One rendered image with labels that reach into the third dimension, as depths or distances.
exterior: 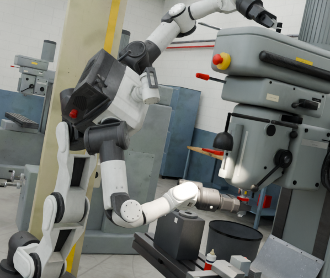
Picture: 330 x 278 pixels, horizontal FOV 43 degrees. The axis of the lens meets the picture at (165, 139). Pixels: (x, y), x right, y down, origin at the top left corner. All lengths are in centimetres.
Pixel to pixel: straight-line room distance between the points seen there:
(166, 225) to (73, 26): 167
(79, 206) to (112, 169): 53
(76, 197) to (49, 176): 120
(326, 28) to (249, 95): 44
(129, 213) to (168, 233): 56
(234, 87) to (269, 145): 25
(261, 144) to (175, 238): 63
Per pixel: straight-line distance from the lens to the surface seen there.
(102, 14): 318
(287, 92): 159
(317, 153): 176
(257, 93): 152
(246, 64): 147
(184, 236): 191
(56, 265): 215
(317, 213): 194
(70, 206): 195
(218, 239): 361
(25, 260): 218
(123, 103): 162
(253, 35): 149
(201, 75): 160
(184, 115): 898
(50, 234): 199
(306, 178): 175
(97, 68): 163
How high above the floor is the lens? 157
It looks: 5 degrees down
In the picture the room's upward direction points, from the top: 11 degrees clockwise
